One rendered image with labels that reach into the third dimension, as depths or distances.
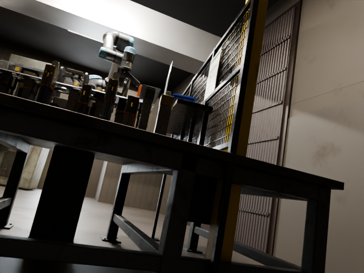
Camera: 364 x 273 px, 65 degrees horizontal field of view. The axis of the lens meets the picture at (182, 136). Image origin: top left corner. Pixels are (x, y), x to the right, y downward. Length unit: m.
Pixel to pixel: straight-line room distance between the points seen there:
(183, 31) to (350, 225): 3.22
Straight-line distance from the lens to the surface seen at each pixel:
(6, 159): 7.11
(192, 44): 4.42
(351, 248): 2.79
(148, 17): 4.36
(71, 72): 2.17
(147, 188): 7.41
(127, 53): 1.99
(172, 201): 1.22
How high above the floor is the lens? 0.47
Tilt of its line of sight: 12 degrees up
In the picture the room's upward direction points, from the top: 11 degrees clockwise
